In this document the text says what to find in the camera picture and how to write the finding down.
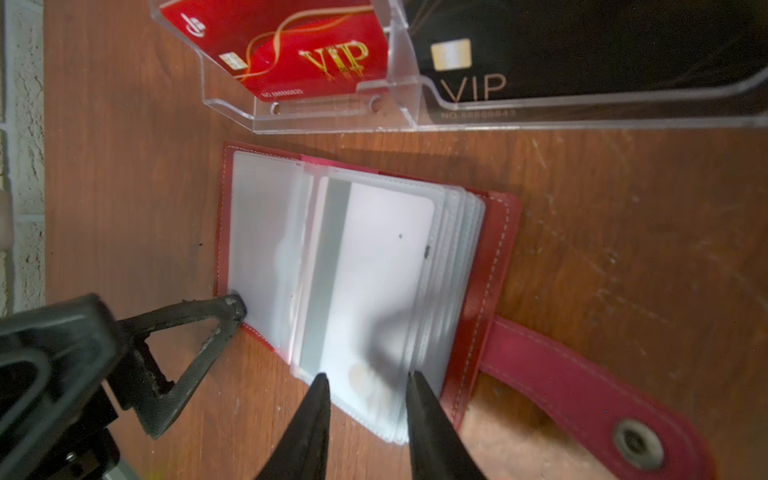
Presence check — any black VIP card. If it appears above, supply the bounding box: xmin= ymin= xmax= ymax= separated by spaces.
xmin=403 ymin=1 xmax=767 ymax=125

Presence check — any clear acrylic card organizer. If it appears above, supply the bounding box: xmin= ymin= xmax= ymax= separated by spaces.
xmin=150 ymin=1 xmax=767 ymax=134

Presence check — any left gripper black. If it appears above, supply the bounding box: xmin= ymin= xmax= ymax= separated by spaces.
xmin=1 ymin=293 xmax=246 ymax=479

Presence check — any red card in organizer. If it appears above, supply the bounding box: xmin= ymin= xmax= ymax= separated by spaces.
xmin=158 ymin=0 xmax=389 ymax=102

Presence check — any white magnetic stripe card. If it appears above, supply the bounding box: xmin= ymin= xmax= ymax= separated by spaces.
xmin=292 ymin=172 xmax=445 ymax=430

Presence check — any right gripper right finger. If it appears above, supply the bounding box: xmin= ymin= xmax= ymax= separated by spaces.
xmin=406 ymin=371 xmax=486 ymax=479

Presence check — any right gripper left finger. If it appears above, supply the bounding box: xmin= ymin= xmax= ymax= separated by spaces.
xmin=256 ymin=373 xmax=331 ymax=480

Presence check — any red leather card holder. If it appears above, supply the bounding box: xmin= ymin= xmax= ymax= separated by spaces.
xmin=215 ymin=143 xmax=716 ymax=479

